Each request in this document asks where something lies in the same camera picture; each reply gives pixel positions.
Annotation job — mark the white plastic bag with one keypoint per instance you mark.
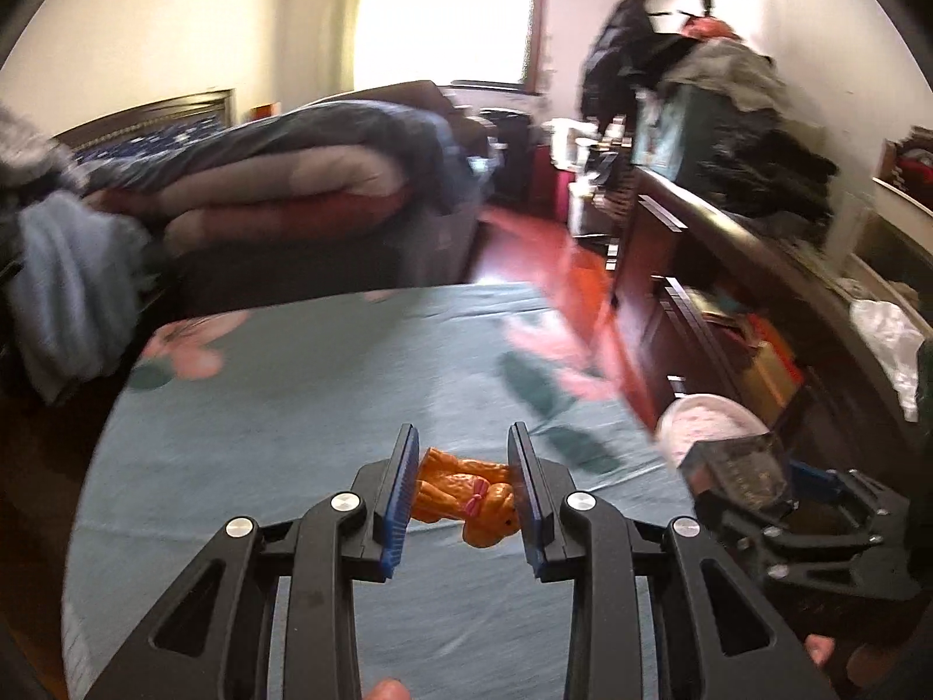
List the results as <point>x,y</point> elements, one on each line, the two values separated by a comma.
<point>886,343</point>

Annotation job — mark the light blue clothes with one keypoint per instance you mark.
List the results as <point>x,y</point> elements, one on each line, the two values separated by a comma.
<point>65,284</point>

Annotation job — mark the orange box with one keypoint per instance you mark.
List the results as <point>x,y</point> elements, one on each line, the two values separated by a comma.
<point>772,372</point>

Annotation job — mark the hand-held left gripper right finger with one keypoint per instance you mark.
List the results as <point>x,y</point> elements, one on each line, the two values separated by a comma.
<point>530,518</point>

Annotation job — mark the floral teal tablecloth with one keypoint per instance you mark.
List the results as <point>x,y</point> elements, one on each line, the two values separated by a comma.
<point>328,379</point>

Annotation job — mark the window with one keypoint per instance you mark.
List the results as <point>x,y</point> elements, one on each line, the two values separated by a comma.
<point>444,14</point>

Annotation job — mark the person's right hand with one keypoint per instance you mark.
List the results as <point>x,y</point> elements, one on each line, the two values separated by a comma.
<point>820,650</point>

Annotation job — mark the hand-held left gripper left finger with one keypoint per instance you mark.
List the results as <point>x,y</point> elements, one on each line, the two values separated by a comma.
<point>399,510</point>

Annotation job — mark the grey towel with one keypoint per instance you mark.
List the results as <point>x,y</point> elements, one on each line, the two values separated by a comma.
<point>25,153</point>

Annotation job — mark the dark blue blanket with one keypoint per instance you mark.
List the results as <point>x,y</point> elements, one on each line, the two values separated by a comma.
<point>342,127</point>

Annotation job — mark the folded beige and maroon quilt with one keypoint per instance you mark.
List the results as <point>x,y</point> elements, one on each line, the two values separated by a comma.
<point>277,197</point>

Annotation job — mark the pile of dark clothes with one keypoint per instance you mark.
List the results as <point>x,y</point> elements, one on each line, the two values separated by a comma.
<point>765,138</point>

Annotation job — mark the hanging black jacket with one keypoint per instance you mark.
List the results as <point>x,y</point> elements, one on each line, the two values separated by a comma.
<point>616,58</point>

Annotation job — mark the dark wooden headboard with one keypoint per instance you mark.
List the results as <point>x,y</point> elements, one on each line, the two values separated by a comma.
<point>146,120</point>

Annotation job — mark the black suitcase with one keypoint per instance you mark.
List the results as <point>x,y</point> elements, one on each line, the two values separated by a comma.
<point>510,153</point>

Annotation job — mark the cream curtain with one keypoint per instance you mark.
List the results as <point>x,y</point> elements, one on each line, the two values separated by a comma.
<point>321,22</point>

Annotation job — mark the dark wrapper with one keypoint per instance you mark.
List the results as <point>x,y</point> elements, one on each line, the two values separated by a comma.
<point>740,467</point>

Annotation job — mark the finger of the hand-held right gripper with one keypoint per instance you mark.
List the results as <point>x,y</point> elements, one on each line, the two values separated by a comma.
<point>736,521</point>

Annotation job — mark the person's left hand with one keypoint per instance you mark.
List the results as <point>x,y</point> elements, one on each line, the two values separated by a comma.
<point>385,691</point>

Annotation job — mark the red storage box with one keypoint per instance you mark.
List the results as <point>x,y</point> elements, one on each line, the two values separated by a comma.
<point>557,189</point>

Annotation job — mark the pink speckled plastic bowl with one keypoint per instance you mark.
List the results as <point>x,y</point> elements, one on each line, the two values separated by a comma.
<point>700,423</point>

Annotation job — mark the orange toy bear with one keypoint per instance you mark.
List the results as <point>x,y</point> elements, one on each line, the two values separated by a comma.
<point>466,497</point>

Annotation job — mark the dark wooden dresser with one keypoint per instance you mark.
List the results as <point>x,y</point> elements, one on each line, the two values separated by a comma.
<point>678,284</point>

